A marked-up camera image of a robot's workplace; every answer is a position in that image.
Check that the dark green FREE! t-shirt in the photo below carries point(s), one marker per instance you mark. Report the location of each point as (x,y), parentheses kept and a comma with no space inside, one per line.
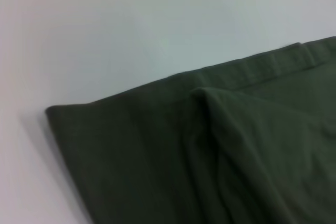
(197,142)

